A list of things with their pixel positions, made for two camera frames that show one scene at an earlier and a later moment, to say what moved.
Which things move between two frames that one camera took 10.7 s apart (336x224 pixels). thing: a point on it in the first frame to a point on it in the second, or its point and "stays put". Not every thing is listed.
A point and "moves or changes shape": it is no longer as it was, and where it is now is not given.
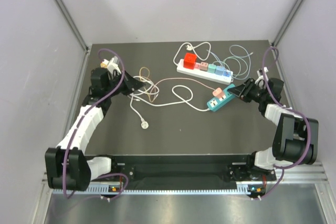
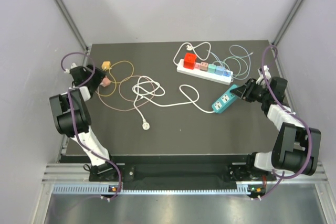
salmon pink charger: (218, 93) moves or changes shape
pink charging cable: (177, 77) to (126, 99)
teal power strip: (217, 102) moves or changes shape
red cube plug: (189, 60) stays put
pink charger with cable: (146, 78) moves or changes shape
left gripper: (130, 84) to (98, 76)
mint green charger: (211, 68) stays put
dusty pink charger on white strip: (203, 66) stays put
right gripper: (247, 88) stays put
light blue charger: (219, 70) stays put
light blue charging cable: (231, 57) to (240, 56)
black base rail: (188, 168) stays put
